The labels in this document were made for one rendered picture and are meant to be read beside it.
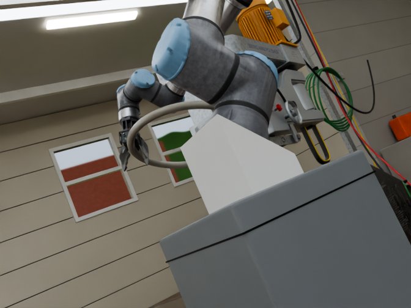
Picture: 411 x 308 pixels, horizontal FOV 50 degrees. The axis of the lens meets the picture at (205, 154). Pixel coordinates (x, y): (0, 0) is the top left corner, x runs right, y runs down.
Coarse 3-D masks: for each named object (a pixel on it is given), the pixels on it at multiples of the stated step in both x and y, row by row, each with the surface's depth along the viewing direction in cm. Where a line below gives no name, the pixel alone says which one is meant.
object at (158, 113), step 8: (176, 104) 154; (184, 104) 154; (192, 104) 154; (200, 104) 154; (208, 104) 155; (152, 112) 156; (160, 112) 155; (168, 112) 155; (144, 120) 158; (152, 120) 158; (136, 128) 161; (128, 136) 166; (128, 144) 170; (136, 152) 177; (152, 160) 187; (168, 168) 193; (176, 168) 194
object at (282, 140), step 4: (276, 136) 226; (280, 136) 229; (284, 136) 233; (288, 136) 237; (292, 136) 242; (300, 136) 241; (272, 140) 220; (276, 140) 224; (280, 140) 227; (284, 140) 229; (288, 140) 235; (292, 140) 239; (280, 144) 225; (284, 144) 229; (288, 144) 235
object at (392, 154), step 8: (400, 144) 462; (408, 144) 454; (384, 152) 480; (392, 152) 472; (400, 152) 464; (408, 152) 456; (392, 160) 475; (400, 160) 467; (408, 160) 459; (400, 168) 469; (408, 168) 461; (408, 176) 464; (408, 184) 467
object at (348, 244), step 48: (288, 192) 88; (336, 192) 94; (192, 240) 98; (240, 240) 81; (288, 240) 84; (336, 240) 89; (384, 240) 95; (192, 288) 105; (240, 288) 86; (288, 288) 80; (336, 288) 85; (384, 288) 90
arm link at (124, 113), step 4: (124, 108) 181; (128, 108) 180; (132, 108) 181; (120, 112) 181; (124, 112) 180; (128, 112) 179; (132, 112) 180; (136, 112) 181; (140, 112) 183; (120, 116) 180; (124, 116) 179; (128, 116) 179; (132, 116) 179; (136, 116) 180; (120, 120) 181; (120, 124) 183
